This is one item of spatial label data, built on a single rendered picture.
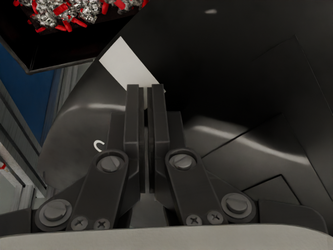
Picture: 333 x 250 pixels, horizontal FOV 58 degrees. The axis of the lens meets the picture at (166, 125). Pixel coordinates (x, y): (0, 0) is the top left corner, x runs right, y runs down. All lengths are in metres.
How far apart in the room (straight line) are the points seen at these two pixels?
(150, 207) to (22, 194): 0.47
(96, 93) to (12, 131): 0.40
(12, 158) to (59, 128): 0.37
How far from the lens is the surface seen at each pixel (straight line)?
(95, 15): 0.32
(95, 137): 0.17
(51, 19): 0.30
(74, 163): 0.20
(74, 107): 0.17
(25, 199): 0.63
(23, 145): 0.58
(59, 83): 0.82
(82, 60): 0.31
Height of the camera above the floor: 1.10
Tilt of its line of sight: 34 degrees down
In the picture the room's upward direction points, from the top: 176 degrees clockwise
